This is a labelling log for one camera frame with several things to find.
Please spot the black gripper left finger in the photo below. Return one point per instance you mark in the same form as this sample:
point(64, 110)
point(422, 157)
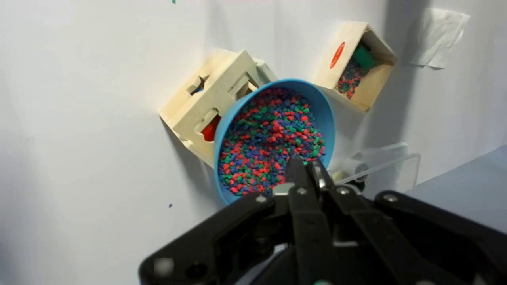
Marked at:
point(311, 232)

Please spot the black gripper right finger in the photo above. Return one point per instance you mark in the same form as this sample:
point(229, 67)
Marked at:
point(398, 259)

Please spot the colourful beads in bowl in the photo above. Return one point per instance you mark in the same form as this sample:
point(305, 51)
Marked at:
point(272, 129)

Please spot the blue plastic bowl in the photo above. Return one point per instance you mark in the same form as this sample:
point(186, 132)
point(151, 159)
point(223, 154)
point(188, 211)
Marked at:
point(319, 105)

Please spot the small wooden crate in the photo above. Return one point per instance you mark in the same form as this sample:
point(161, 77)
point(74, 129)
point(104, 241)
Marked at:
point(356, 67)

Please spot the clear plastic storage bin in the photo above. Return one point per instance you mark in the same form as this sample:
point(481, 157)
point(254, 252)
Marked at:
point(383, 168)

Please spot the wooden shape sorter box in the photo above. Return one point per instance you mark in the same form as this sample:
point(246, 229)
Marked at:
point(208, 94)

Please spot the crumpled clear plastic bag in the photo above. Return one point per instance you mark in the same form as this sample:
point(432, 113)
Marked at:
point(433, 37)

